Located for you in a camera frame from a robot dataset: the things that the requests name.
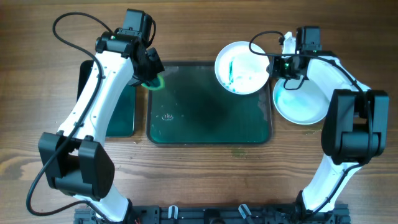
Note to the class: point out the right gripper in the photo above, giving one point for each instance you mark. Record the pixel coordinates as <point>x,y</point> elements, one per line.
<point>277,67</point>

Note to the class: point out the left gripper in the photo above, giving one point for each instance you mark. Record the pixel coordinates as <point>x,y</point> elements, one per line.
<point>149,69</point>

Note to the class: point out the green yellow sponge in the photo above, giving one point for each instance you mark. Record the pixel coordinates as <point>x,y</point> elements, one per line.
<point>157,83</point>

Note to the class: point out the pale blue plate bottom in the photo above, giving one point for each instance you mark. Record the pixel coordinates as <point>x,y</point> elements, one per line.
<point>307,105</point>

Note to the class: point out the white plate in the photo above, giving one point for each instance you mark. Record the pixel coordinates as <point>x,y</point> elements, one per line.
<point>280,96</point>
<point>241,68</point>

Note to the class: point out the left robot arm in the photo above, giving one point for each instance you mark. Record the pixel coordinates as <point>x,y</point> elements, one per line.
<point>74,159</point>

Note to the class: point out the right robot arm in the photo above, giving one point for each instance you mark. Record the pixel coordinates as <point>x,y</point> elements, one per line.
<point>354,128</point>

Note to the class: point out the small black water tray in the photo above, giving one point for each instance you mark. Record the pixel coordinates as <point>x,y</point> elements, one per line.
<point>121,124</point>

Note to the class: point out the large dark green tray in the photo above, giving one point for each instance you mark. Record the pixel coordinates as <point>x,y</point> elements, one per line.
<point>194,109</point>

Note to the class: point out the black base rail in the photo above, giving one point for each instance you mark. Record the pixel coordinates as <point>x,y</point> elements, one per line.
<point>280,213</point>

